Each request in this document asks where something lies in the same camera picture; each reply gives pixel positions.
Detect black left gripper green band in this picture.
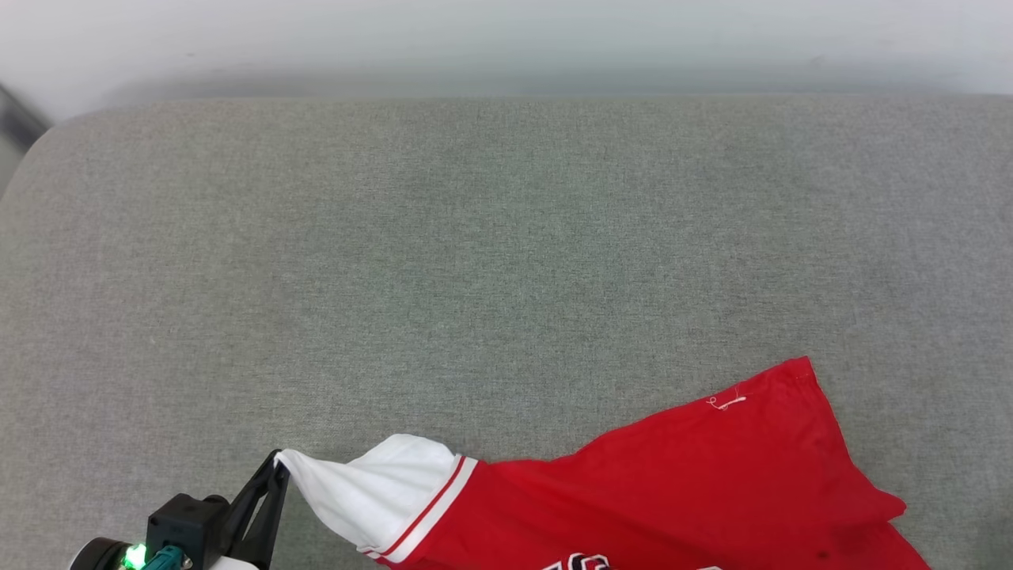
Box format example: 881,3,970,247
119,450,290,570

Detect red and white jersey garment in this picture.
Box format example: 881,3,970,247
274,356,933,570

